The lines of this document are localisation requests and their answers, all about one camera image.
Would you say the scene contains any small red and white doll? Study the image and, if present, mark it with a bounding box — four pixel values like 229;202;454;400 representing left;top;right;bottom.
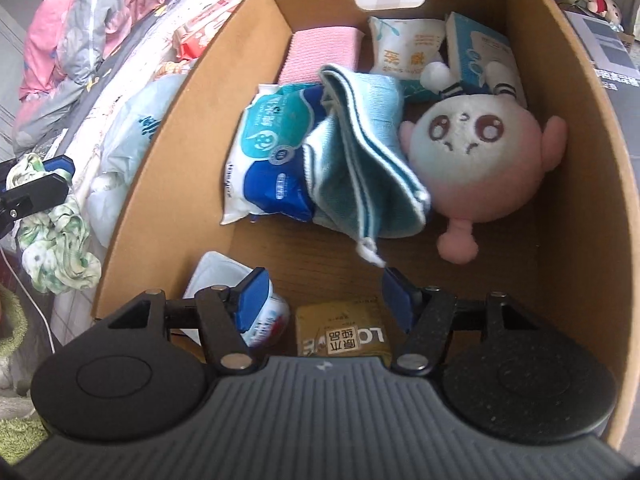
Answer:
586;0;625;25

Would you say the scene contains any pink and grey quilt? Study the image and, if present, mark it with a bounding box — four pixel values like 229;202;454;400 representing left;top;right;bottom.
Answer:
12;0;221;148

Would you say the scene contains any pink ribbed cloth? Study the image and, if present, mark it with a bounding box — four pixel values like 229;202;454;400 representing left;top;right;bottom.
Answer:
277;27;366;86

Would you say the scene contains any blue and white tissue pack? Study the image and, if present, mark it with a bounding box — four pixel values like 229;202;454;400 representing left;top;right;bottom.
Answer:
220;82;331;226

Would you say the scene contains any green floral fabric scrunchie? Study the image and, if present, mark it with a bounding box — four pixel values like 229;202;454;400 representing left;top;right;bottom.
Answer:
5;152;103;295

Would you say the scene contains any green shaggy rug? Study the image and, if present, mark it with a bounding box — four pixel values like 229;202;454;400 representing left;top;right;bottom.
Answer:
0;282;51;456

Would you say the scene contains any brown cardboard box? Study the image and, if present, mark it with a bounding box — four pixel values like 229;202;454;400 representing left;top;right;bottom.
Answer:
91;0;640;453

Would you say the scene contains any white plastic pack blue print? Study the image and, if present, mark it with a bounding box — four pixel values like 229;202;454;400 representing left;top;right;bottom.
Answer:
90;74;193;248

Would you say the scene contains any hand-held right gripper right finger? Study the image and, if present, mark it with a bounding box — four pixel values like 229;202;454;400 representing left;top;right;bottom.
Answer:
381;267;546;376

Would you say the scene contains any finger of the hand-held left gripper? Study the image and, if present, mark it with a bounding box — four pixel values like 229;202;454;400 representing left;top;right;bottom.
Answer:
0;156;76;223

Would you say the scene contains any pink round plush toy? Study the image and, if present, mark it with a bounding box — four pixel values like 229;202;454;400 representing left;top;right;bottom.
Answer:
397;60;568;266

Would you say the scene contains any red wet wipes pack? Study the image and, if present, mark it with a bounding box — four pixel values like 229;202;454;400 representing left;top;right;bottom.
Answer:
172;12;226;61

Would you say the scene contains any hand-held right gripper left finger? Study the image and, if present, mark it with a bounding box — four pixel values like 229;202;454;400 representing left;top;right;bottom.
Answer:
97;267;275;375

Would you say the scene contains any grey floral bed sheet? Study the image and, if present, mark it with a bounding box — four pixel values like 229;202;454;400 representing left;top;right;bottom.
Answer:
10;5;171;161

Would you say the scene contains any blue and white small box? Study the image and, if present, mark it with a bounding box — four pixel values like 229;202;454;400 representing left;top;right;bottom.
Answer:
444;11;528;108

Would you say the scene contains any grey printed carton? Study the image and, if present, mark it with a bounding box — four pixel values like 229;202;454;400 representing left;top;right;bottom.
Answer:
562;7;640;93

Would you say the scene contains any white cotton swab pack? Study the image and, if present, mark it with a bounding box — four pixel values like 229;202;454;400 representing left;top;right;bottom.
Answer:
367;16;447;101

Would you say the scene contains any yellow drink carton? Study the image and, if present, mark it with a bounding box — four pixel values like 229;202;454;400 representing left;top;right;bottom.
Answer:
295;300;393;358

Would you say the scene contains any white cable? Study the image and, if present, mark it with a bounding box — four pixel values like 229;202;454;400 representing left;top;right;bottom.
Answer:
0;245;57;356

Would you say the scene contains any strawberry yogurt cup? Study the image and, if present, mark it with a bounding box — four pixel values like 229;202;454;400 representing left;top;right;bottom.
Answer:
182;251;291;348

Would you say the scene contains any light blue towel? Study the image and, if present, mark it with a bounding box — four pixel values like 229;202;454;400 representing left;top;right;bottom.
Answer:
301;63;431;267

